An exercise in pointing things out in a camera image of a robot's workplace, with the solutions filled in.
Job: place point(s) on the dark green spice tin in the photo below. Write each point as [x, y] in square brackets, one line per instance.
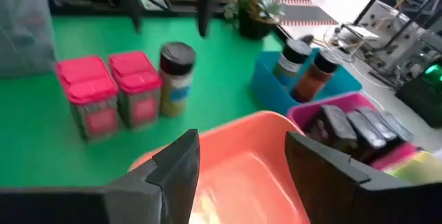
[400, 127]
[380, 122]
[366, 130]
[336, 127]

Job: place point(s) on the potted green plant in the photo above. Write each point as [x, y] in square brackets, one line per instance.
[253, 16]

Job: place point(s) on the blue plastic basket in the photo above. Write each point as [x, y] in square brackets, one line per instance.
[267, 85]

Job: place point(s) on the pink plastic basket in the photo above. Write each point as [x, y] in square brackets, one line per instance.
[307, 111]

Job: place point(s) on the black-lidded yellow spice jar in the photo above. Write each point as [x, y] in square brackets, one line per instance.
[177, 75]

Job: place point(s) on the yellow plastic bin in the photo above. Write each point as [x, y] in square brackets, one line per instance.
[418, 168]

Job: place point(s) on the white equipment box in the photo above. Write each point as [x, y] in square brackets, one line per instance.
[390, 34]

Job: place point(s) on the black device with green light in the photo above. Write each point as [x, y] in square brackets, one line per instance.
[424, 92]

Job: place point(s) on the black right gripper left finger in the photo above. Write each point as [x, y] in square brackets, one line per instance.
[138, 200]

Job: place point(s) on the black-lidded orange spice jar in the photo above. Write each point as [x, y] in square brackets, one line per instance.
[312, 82]

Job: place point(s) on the red-lidded smoked paprika tin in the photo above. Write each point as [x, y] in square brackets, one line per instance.
[136, 82]
[91, 92]

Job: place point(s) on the orange plastic basket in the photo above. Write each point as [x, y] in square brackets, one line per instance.
[241, 175]

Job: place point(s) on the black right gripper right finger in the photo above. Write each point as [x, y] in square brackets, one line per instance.
[345, 200]

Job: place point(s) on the black-lidded green spice jar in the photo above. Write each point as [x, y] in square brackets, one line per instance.
[291, 61]

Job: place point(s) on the translucent plastic container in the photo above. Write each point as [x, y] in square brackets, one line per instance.
[24, 27]

